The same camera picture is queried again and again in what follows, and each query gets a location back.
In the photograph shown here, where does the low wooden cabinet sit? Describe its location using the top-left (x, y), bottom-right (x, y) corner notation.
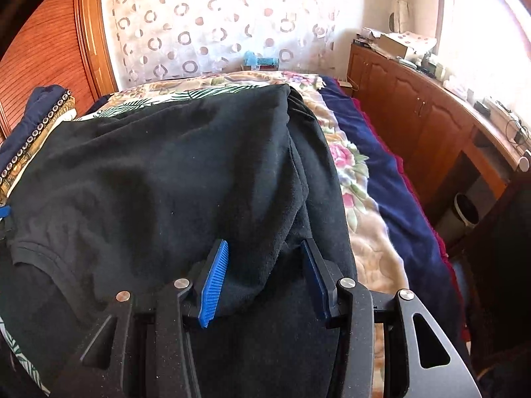
top-left (346, 41), bottom-right (531, 225)

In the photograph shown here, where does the black printed T-shirt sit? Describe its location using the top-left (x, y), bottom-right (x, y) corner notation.
top-left (0, 84), bottom-right (358, 398)

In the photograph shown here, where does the blue tissue pack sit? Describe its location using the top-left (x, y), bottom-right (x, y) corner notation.
top-left (243, 51), bottom-right (278, 68)

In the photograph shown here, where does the white trash bin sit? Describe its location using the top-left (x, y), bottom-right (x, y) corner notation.
top-left (435, 191), bottom-right (480, 238)

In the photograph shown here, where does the wooden-framed window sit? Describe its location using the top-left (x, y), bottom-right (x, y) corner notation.
top-left (440, 0), bottom-right (531, 133)

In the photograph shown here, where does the navy blanket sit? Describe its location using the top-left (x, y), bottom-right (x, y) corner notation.
top-left (319, 75), bottom-right (464, 341)

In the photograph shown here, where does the slatted wooden wardrobe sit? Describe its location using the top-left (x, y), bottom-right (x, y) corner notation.
top-left (0, 0), bottom-right (119, 138)

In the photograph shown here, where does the red-patterned white cloth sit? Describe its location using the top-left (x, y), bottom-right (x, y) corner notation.
top-left (398, 31), bottom-right (439, 51)

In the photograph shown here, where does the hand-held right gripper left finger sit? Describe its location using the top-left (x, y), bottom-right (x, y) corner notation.
top-left (54, 239), bottom-right (230, 398)

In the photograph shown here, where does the black cable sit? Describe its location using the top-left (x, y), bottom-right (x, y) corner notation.
top-left (505, 119), bottom-right (530, 144)

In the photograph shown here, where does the circle-patterned sheer curtain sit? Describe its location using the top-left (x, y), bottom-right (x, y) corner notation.
top-left (102, 0), bottom-right (366, 86)

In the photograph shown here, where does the folded clothes stack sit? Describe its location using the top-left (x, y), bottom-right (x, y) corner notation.
top-left (0, 86), bottom-right (78, 200)

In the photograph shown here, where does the stack of books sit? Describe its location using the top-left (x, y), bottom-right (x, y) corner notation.
top-left (352, 27), bottom-right (385, 49)

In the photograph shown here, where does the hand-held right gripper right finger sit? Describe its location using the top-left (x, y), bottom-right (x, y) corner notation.
top-left (300, 238), bottom-right (484, 398)

